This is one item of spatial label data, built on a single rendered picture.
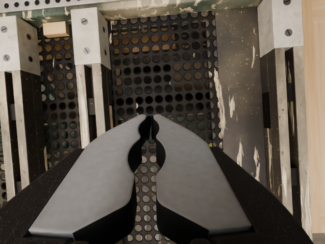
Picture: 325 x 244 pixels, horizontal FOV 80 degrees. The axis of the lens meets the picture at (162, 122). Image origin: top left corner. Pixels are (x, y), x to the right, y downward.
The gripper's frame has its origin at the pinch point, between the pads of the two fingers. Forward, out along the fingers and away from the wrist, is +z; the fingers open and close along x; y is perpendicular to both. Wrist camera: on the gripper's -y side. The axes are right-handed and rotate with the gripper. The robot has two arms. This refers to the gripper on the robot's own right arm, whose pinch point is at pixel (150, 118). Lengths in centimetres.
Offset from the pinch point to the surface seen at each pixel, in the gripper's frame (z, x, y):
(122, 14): 44.5, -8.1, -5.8
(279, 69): 30.5, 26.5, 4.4
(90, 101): 31.2, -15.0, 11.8
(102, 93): 31.2, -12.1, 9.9
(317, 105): 31, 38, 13
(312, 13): 41, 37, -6
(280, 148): 22.8, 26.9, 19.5
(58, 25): 45, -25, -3
